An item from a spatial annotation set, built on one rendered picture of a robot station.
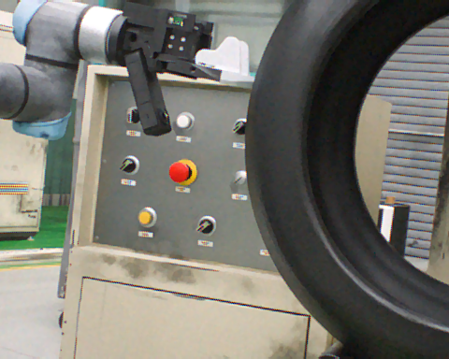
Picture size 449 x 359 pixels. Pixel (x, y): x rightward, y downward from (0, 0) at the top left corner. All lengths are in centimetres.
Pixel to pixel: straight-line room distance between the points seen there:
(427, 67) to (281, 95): 979
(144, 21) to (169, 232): 70
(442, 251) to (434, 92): 939
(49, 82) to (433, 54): 971
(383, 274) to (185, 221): 63
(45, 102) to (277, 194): 37
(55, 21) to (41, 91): 10
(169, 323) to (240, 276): 17
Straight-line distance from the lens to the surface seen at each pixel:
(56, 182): 1218
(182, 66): 119
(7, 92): 123
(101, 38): 126
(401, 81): 1095
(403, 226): 833
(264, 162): 108
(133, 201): 189
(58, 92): 130
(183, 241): 185
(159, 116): 123
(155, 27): 123
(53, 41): 129
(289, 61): 107
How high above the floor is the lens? 116
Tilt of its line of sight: 3 degrees down
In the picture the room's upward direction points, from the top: 6 degrees clockwise
